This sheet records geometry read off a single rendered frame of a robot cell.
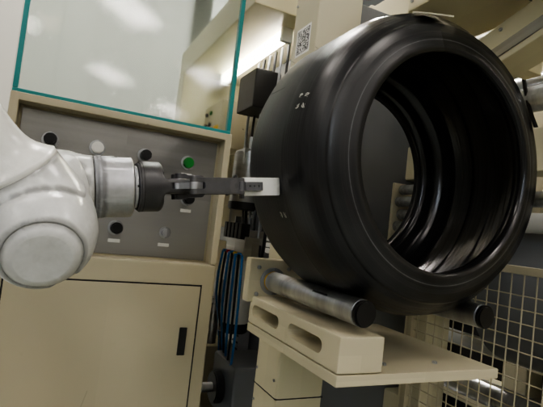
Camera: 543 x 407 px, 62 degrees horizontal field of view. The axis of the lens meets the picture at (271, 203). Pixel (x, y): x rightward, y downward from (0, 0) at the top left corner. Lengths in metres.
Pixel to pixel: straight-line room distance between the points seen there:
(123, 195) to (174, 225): 0.64
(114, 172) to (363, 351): 0.47
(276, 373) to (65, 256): 0.77
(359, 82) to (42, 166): 0.47
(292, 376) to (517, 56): 0.93
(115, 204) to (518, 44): 0.97
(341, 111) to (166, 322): 0.78
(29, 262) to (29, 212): 0.05
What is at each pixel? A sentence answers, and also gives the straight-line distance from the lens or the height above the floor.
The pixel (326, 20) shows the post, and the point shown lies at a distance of 1.23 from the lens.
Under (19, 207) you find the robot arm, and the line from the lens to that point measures 0.47.
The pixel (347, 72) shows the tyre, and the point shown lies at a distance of 0.75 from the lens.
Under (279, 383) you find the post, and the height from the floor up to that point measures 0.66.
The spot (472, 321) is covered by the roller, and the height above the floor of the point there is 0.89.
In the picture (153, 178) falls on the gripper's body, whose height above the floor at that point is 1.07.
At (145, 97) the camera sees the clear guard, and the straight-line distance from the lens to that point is 1.28.
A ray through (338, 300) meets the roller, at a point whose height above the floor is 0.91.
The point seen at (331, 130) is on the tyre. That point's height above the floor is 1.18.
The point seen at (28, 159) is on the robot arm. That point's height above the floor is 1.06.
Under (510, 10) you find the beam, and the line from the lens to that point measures 1.39.
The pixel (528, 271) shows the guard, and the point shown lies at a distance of 1.13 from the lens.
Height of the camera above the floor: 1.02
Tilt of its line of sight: 3 degrees up
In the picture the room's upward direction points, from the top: 7 degrees clockwise
